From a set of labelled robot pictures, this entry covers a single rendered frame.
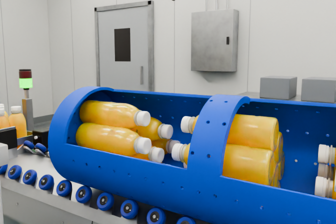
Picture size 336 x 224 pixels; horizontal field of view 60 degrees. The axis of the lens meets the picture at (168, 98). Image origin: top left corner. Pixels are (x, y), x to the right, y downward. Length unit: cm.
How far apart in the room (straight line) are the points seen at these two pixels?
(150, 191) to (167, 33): 407
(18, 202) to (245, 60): 347
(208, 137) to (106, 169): 26
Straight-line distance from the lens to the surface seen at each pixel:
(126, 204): 74
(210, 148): 55
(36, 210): 97
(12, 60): 614
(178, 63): 449
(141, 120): 74
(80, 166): 75
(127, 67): 501
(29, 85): 173
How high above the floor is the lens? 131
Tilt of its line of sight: 8 degrees down
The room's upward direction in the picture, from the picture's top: straight up
